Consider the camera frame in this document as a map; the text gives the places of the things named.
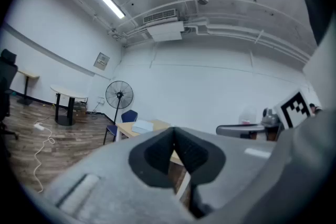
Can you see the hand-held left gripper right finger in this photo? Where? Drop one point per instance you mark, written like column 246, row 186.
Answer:
column 231, row 162

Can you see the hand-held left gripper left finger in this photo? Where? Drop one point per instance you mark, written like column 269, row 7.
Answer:
column 110, row 181

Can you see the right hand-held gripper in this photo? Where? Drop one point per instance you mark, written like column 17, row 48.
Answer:
column 294, row 110

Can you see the light blue-grey panel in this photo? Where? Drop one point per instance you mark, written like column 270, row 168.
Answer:
column 142, row 126

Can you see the wooden work table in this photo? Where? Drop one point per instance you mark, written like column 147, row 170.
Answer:
column 126, row 128

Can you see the clear plastic bottle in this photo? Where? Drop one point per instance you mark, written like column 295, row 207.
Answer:
column 249, row 114

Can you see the blue chair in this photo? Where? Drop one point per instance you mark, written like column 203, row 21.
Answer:
column 128, row 116

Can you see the cardboard boxes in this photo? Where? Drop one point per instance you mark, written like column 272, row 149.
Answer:
column 80, row 107

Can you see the white power strip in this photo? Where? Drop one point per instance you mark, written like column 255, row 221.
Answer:
column 39, row 127

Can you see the white ceiling pipe bundle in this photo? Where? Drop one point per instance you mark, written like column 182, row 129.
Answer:
column 236, row 34

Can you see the round white table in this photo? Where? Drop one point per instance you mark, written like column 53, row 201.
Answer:
column 67, row 92

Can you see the person's white shirt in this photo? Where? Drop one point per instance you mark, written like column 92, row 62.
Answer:
column 323, row 65

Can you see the white ceiling air conditioner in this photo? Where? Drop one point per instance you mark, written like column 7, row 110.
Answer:
column 165, row 30

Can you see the round smoke detector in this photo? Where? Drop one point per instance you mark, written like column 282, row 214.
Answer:
column 203, row 0

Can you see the small wooden table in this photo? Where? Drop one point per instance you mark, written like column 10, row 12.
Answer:
column 29, row 74

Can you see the black office chair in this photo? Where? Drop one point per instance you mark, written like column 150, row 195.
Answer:
column 6, row 73

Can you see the white wall socket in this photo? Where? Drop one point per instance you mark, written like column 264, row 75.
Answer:
column 100, row 101

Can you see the black pedestal fan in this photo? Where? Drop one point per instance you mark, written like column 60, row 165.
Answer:
column 119, row 94

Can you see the grey electrical wall panel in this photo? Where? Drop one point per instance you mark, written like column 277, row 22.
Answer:
column 102, row 61

